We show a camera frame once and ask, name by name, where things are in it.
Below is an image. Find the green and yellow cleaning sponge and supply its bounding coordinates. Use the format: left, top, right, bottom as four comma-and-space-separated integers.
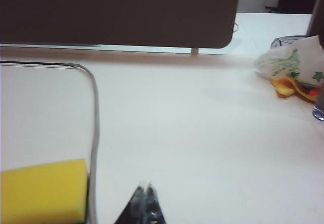
0, 158, 90, 224

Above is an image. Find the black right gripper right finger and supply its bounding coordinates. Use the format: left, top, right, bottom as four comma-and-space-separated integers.
145, 181, 167, 224

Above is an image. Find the grey cable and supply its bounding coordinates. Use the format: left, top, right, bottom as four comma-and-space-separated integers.
68, 62, 101, 224

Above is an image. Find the white table cable flap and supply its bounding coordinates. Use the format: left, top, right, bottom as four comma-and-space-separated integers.
0, 60, 76, 69

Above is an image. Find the white bag with green print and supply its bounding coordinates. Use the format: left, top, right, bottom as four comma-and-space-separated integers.
254, 35, 324, 88

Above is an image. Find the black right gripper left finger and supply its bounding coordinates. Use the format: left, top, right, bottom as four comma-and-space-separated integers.
113, 185, 147, 224

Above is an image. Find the clear glass vessel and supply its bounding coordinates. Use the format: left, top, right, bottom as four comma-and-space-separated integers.
311, 82, 324, 122

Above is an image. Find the dark brown desk partition panel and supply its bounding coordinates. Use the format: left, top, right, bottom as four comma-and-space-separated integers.
0, 0, 241, 49

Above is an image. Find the black wire basket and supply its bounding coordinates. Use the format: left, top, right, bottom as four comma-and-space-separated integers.
271, 34, 308, 49

